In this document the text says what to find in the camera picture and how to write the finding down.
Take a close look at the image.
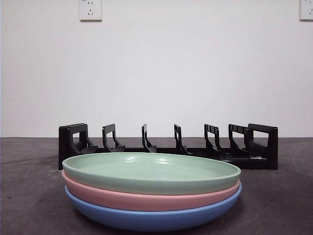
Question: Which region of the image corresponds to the green round plate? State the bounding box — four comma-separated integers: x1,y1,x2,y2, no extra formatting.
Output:
62,152,243,196

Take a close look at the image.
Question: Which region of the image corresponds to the blue round plate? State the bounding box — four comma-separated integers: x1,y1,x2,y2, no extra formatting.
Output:
64,182,243,233

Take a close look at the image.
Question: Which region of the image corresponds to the pink round plate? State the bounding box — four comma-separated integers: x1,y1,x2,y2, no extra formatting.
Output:
62,170,242,212

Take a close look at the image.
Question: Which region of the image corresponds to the white wall socket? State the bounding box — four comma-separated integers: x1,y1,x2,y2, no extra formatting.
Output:
79,0,103,22
299,0,313,22

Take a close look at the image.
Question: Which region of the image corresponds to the black plate rack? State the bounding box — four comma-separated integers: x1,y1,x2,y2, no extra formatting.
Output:
58,123,279,171

